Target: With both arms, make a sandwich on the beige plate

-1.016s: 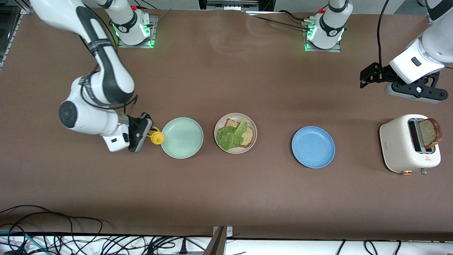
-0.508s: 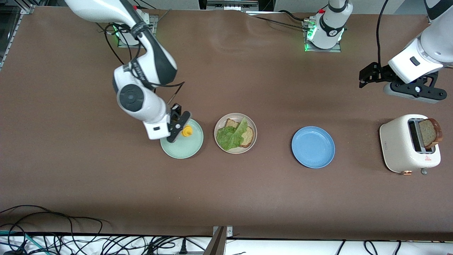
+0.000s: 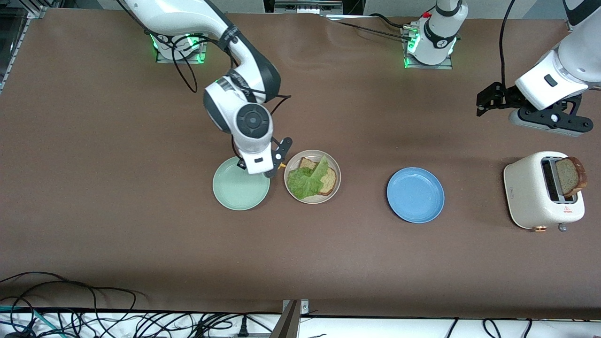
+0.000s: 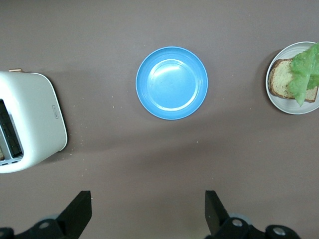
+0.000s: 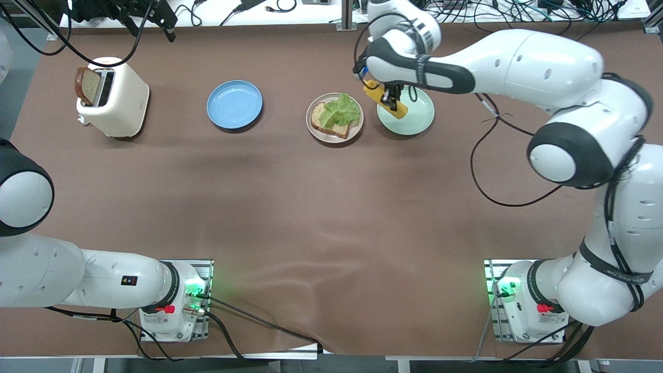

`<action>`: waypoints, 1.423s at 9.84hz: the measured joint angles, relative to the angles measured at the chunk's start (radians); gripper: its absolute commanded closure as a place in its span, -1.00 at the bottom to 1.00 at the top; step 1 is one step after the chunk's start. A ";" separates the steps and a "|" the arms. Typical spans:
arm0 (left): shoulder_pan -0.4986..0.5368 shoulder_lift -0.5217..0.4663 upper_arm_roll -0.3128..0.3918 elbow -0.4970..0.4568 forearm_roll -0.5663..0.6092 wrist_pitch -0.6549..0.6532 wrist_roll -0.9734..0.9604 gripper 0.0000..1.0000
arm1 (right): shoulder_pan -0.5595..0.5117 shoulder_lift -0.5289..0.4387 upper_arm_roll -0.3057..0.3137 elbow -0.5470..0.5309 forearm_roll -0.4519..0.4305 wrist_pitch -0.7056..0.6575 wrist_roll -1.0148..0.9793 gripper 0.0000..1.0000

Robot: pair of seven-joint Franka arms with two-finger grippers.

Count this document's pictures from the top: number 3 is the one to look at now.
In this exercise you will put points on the beige round plate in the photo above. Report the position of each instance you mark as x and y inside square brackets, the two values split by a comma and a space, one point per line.
[291, 164]

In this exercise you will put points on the grey metal post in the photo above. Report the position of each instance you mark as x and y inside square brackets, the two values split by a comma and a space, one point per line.
[287, 324]

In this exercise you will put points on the cream white toaster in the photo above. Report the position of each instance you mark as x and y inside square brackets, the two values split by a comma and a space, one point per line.
[523, 197]

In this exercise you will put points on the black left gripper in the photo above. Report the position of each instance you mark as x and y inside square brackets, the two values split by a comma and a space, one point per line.
[505, 97]

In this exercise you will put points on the aluminium frame rail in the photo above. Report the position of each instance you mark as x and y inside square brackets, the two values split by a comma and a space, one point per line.
[570, 24]
[14, 56]

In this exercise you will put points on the black power plug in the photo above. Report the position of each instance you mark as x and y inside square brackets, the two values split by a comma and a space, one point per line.
[243, 328]

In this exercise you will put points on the aluminium extrusion bar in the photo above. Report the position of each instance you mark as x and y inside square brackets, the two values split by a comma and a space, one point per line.
[305, 7]

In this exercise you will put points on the green lettuce leaf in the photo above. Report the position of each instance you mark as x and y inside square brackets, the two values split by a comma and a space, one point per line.
[303, 183]

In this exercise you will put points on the blue round plate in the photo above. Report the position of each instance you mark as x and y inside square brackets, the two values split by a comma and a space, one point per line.
[415, 195]

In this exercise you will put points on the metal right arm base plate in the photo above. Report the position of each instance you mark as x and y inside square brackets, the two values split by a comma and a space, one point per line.
[162, 58]

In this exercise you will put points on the small metal bracket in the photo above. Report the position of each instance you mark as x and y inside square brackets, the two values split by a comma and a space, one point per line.
[304, 307]

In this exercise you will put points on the green round plate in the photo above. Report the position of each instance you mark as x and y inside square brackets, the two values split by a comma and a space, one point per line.
[235, 190]

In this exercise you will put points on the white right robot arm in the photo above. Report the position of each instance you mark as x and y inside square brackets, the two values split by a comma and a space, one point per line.
[164, 14]

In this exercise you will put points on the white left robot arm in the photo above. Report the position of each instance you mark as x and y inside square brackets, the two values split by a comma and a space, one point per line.
[573, 61]

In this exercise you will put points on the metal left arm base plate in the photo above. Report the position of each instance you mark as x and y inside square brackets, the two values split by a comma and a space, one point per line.
[448, 63]

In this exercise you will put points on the brown bread slice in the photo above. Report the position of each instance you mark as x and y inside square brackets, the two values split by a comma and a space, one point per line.
[570, 177]
[330, 180]

